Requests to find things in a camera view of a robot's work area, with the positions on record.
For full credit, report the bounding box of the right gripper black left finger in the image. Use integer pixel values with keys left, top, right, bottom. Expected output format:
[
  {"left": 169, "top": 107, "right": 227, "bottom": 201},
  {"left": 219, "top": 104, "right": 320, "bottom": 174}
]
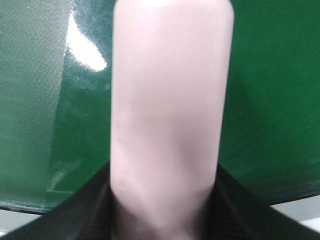
[{"left": 4, "top": 163, "right": 112, "bottom": 240}]

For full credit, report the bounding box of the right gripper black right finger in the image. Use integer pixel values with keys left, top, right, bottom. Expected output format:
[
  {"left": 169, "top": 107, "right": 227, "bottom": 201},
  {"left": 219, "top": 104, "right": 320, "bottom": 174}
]
[{"left": 199, "top": 163, "right": 320, "bottom": 240}]

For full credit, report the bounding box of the pink broom handle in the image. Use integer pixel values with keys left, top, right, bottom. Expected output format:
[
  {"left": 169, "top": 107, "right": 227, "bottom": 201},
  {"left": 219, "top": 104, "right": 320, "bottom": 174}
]
[{"left": 110, "top": 0, "right": 234, "bottom": 240}]

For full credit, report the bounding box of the white outer conveyor rim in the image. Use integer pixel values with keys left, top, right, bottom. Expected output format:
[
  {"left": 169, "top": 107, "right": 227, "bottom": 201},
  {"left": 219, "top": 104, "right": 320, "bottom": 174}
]
[{"left": 0, "top": 189, "right": 320, "bottom": 240}]

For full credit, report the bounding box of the green conveyor belt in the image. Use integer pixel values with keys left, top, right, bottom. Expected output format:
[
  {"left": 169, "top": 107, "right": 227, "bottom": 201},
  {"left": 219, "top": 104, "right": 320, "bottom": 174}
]
[{"left": 0, "top": 0, "right": 320, "bottom": 213}]

